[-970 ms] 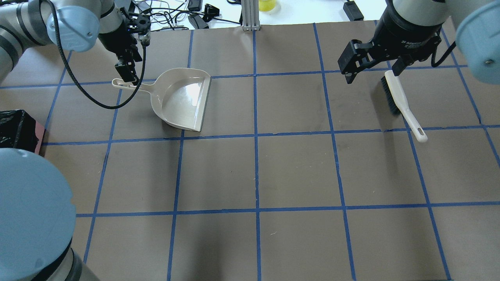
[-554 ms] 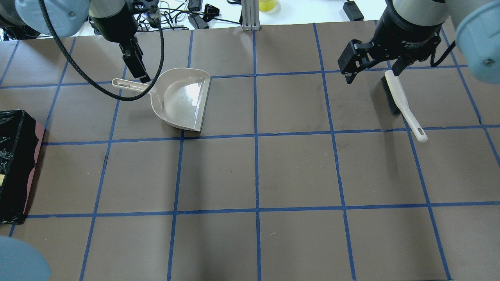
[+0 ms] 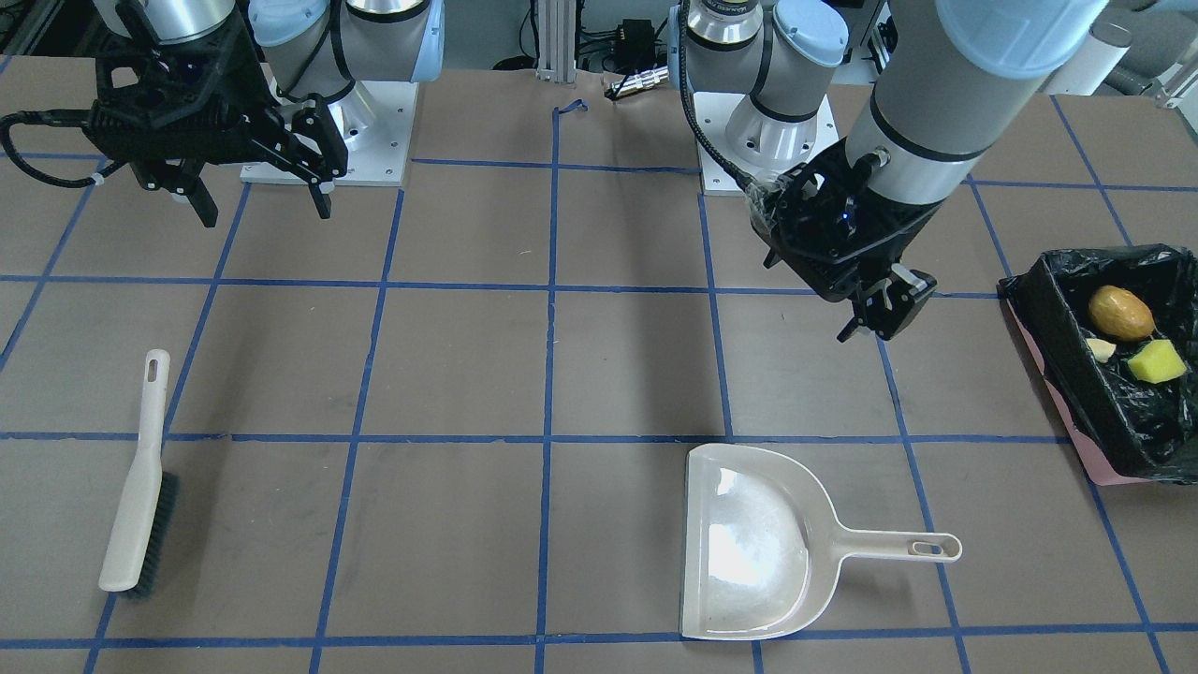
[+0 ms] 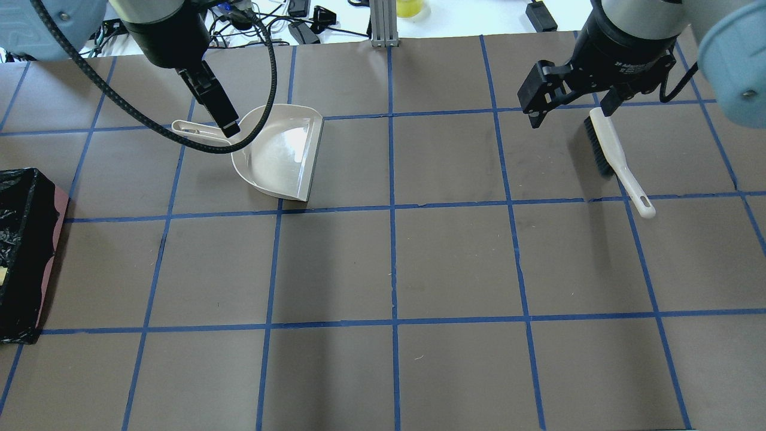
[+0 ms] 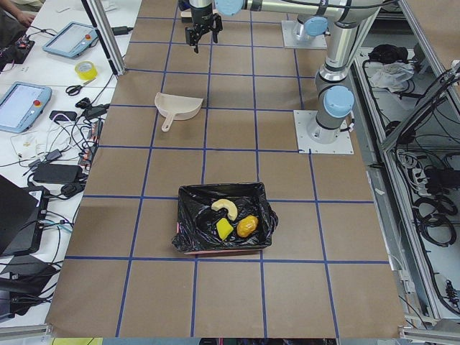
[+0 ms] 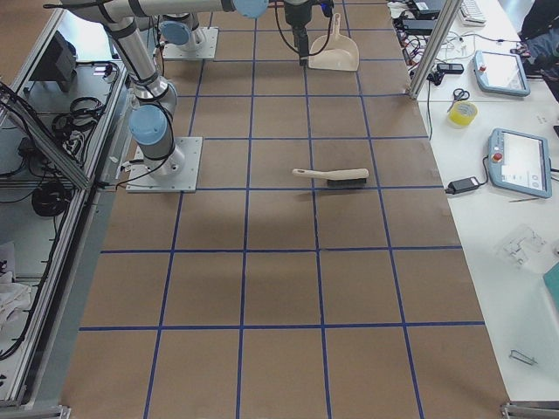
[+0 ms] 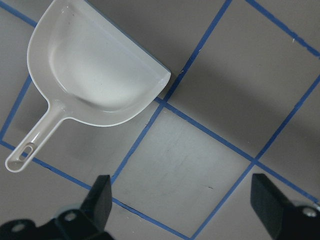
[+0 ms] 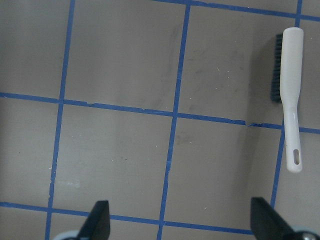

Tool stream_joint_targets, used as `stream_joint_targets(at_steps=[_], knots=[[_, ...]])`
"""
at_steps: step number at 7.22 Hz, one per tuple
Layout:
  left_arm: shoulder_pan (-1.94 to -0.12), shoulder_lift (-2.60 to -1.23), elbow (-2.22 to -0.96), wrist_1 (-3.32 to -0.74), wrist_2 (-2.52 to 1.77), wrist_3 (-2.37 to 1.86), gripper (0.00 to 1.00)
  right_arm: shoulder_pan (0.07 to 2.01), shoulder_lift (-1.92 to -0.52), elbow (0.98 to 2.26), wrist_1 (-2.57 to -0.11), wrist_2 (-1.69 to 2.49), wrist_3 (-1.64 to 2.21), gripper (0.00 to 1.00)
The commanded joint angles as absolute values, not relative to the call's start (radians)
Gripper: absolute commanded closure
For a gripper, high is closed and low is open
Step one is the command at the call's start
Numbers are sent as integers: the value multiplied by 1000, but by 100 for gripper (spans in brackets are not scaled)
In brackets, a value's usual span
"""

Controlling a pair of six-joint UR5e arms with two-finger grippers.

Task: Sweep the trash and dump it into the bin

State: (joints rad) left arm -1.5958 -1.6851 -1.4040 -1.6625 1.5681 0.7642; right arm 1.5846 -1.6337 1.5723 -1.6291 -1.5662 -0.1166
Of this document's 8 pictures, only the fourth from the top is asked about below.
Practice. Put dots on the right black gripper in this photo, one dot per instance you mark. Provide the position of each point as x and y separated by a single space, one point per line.
622 55

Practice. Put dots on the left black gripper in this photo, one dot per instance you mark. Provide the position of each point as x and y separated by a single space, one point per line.
169 43

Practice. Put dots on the beige hand brush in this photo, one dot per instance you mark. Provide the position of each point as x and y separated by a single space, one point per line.
611 161

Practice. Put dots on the beige plastic dustpan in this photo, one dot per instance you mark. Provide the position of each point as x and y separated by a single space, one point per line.
280 161

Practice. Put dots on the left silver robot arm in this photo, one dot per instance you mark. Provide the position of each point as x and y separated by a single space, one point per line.
58 17

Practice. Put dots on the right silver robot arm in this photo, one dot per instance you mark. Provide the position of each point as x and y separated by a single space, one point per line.
731 40

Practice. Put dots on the black lined trash bin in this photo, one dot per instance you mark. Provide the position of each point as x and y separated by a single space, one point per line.
33 211

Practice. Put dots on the yellow tape roll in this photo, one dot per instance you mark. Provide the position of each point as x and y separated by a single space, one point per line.
408 8

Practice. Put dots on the aluminium frame post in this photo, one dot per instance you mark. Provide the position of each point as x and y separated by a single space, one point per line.
383 21

